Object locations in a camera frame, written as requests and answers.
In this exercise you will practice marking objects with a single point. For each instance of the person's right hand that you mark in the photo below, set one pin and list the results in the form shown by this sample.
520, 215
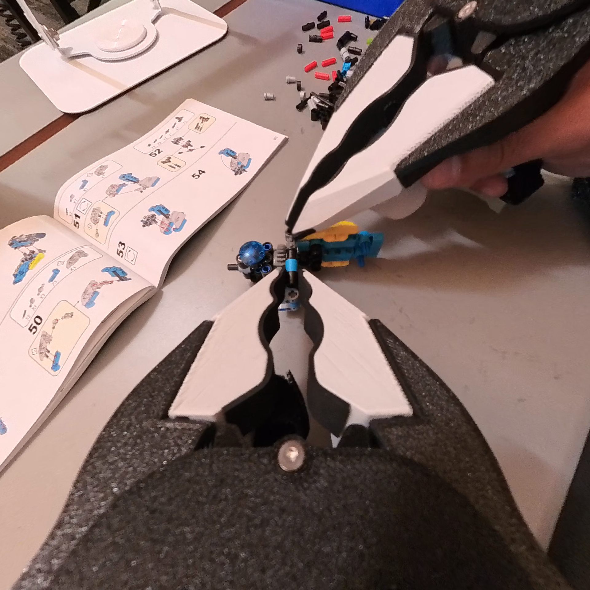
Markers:
544, 147

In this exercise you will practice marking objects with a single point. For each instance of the blue beam with black pins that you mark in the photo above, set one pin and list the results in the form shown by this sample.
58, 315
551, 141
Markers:
290, 275

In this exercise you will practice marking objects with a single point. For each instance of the open instruction booklet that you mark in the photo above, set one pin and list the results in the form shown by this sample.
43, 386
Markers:
101, 249

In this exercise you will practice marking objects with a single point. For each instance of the blue yellow brick assembly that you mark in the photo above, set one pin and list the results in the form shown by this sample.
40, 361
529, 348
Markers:
346, 244

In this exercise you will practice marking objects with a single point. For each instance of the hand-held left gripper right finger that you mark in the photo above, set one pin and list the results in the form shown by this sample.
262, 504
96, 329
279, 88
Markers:
359, 364

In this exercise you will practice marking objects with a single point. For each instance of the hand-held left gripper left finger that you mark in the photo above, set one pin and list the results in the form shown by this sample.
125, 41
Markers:
221, 369

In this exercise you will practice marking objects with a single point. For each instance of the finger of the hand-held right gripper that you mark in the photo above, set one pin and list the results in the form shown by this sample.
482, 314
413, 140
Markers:
396, 147
369, 101

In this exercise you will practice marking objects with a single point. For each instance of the black grey gear assembly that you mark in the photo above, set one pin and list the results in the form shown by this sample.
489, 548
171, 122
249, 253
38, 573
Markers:
253, 256

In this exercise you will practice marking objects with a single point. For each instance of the pile of loose small bricks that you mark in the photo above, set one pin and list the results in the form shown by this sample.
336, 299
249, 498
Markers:
327, 64

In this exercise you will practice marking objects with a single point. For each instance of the grey desk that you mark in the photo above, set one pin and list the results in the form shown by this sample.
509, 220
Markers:
479, 304

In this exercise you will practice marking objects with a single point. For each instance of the blue storage bin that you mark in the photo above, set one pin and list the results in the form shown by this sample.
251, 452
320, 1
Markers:
373, 5

